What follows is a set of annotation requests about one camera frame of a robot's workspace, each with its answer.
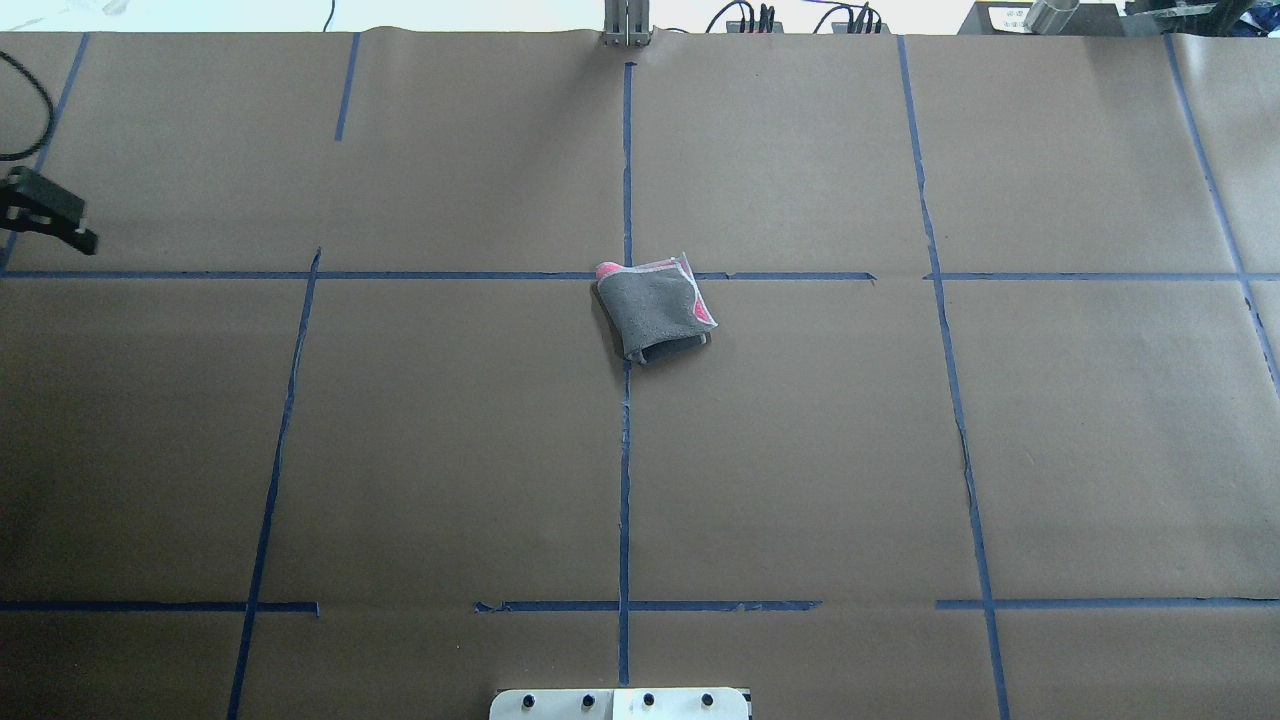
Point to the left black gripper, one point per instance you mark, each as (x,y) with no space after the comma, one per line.
(42,205)

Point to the pink towel white edge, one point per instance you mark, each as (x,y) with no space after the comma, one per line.
(657,308)

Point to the black box with label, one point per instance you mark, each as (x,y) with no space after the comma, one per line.
(989,18)

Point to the steel metal cup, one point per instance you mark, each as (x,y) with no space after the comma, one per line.
(1049,17)

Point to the aluminium profile post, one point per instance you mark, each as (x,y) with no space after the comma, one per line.
(626,23)

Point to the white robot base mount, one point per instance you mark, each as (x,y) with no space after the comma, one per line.
(623,703)

